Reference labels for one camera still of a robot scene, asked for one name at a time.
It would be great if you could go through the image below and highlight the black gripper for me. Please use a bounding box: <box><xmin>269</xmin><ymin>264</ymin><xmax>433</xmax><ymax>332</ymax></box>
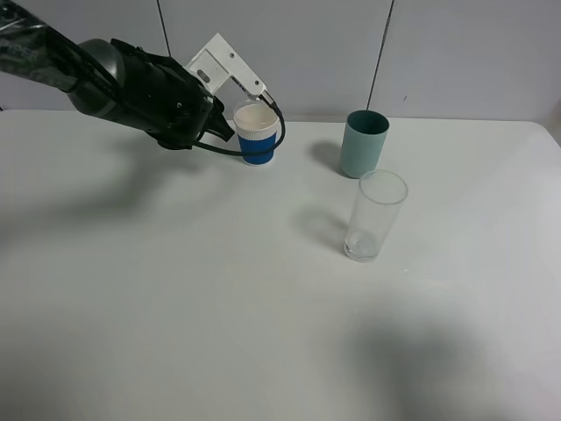
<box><xmin>110</xmin><ymin>39</ymin><xmax>234</xmax><ymax>149</ymax></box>

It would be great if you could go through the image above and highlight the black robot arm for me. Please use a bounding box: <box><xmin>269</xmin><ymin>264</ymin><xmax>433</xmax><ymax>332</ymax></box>
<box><xmin>1</xmin><ymin>1</ymin><xmax>234</xmax><ymax>150</ymax></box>

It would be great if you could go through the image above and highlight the blue sleeved paper cup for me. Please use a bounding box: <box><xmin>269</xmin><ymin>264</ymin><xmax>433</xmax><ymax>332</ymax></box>
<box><xmin>233</xmin><ymin>100</ymin><xmax>281</xmax><ymax>166</ymax></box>

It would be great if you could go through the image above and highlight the teal green cup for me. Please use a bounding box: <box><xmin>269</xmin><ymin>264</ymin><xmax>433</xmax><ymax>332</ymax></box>
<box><xmin>340</xmin><ymin>110</ymin><xmax>390</xmax><ymax>179</ymax></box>

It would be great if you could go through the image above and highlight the clear tall drinking glass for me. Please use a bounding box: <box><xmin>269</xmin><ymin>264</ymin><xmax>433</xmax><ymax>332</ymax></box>
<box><xmin>344</xmin><ymin>169</ymin><xmax>408</xmax><ymax>262</ymax></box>

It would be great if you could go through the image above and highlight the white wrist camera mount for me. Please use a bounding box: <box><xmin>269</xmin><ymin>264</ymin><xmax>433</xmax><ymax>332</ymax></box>
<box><xmin>184</xmin><ymin>33</ymin><xmax>273</xmax><ymax>103</ymax></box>

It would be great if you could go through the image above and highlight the black braided cable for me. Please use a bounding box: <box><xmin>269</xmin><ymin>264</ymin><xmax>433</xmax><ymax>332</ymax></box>
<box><xmin>43</xmin><ymin>25</ymin><xmax>288</xmax><ymax>157</ymax></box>

